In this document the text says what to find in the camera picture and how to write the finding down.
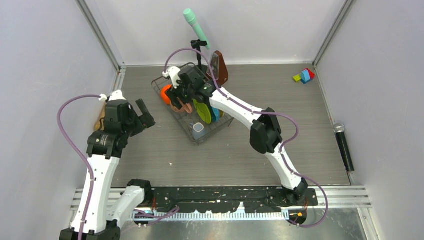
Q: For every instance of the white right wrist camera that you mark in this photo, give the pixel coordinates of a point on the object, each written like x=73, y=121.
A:
x=172, y=73

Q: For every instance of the colourful toy blocks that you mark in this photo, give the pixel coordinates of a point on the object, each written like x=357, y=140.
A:
x=305, y=76

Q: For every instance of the dark wire dish rack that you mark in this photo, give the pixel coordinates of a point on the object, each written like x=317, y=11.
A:
x=185, y=119

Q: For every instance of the pink floral mug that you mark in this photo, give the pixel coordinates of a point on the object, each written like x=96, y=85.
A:
x=182, y=106

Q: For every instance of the grey ceramic mug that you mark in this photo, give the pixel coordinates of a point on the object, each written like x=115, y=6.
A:
x=197, y=130

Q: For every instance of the blue polka dot plate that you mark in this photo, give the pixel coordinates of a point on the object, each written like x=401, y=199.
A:
x=215, y=114

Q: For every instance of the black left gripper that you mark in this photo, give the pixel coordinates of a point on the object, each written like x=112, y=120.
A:
x=146, y=119

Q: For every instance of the black handheld microphone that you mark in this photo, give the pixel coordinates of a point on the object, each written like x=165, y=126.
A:
x=339, y=132

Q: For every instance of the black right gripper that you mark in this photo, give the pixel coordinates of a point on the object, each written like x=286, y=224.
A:
x=173, y=93

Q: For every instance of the brown wooden metronome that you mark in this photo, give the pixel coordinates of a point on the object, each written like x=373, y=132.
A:
x=219, y=68

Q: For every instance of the wooden rolling pin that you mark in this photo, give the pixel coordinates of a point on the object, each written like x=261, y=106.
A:
x=99, y=125

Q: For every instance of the orange bowl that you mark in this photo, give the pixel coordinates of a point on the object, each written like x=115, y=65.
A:
x=165, y=94

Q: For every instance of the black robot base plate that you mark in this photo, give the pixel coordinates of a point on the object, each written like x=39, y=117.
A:
x=225, y=199

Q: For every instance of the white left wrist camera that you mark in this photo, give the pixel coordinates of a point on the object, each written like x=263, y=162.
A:
x=114, y=96

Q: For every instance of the lime green plate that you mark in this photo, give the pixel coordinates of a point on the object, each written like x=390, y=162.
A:
x=203, y=111

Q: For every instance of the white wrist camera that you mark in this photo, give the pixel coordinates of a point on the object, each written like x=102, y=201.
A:
x=172, y=73
x=114, y=96

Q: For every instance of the black microphone stand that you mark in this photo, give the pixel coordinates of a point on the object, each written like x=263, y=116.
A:
x=196, y=45

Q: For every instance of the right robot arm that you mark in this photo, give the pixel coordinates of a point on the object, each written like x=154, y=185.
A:
x=265, y=137

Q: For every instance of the mint green microphone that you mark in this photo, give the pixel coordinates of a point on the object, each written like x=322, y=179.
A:
x=191, y=19

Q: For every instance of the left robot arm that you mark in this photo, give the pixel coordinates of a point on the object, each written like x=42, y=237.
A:
x=93, y=220

